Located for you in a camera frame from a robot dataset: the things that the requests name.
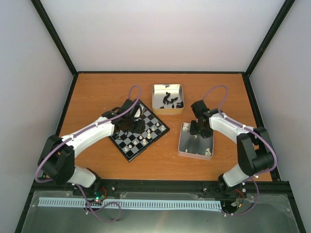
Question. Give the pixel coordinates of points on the light blue cable duct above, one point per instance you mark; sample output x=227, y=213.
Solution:
x=204, y=205

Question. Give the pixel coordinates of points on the black chess pieces pile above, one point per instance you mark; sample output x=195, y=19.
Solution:
x=175, y=102

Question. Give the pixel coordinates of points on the black and silver chessboard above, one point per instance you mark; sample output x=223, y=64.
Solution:
x=133, y=144

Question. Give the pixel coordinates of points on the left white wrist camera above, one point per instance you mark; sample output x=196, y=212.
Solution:
x=139, y=112

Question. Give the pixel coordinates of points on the pink square tin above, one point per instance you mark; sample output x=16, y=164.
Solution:
x=186, y=140

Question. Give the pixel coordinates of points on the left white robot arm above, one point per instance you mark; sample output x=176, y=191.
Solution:
x=57, y=159

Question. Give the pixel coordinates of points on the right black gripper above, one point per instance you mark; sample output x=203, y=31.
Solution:
x=193, y=131

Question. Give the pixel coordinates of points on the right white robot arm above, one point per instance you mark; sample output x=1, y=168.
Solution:
x=254, y=148

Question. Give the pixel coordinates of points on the green lit circuit board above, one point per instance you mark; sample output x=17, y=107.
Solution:
x=100, y=195

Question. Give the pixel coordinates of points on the gold square tin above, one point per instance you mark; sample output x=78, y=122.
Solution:
x=158, y=92

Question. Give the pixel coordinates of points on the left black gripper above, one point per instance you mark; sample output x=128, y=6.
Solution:
x=140, y=129

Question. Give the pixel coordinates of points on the white chess pieces pile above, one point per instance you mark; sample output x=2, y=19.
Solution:
x=205, y=152

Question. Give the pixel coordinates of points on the black aluminium frame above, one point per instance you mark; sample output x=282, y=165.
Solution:
x=245, y=75

